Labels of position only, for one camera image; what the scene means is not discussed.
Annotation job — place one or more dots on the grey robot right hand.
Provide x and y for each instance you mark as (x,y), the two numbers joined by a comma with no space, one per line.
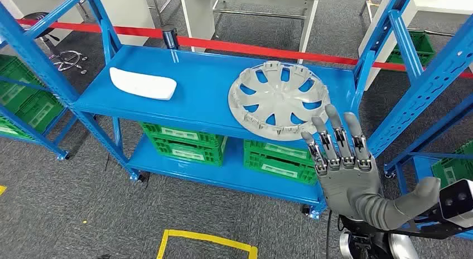
(343,190)

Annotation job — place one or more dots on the silver plastic wheel hubcap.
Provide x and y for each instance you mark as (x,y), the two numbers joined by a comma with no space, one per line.
(275,92)

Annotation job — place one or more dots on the blue metal shelf rack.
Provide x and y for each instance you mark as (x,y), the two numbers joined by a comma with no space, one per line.
(207,83)
(48,142)
(421,168)

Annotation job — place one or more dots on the white curved plastic part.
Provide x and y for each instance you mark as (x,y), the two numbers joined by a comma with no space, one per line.
(142,83)

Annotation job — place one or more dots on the white desk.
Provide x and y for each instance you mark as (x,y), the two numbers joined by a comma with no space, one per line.
(129,17)
(386,54)

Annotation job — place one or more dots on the red barrier belt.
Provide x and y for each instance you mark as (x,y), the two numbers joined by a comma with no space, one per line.
(221,45)

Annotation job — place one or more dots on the white table steel bars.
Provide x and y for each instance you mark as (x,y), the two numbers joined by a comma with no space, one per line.
(192,13)

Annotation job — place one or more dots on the black stool chrome base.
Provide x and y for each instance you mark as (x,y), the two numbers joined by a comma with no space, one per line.
(48,35)

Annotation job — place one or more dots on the yellow floor tape square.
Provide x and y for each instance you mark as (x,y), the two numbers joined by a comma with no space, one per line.
(2,190)

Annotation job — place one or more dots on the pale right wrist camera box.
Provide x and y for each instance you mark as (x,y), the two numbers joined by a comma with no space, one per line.
(458,202)

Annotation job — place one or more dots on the black barrier post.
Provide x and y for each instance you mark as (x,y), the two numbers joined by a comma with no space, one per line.
(170,37)

